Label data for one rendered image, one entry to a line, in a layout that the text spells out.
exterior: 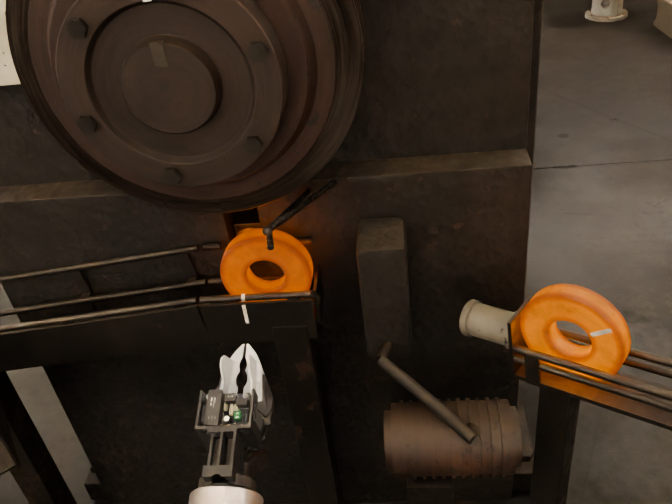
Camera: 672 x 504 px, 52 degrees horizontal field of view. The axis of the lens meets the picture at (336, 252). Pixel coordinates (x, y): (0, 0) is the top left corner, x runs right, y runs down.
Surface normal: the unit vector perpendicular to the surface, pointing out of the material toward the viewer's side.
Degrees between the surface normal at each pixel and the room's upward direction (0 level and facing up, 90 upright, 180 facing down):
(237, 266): 90
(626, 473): 0
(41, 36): 90
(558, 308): 90
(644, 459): 0
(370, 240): 0
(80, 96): 90
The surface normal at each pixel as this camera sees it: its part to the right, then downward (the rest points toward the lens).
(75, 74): -0.05, 0.58
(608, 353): -0.61, 0.51
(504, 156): -0.11, -0.81
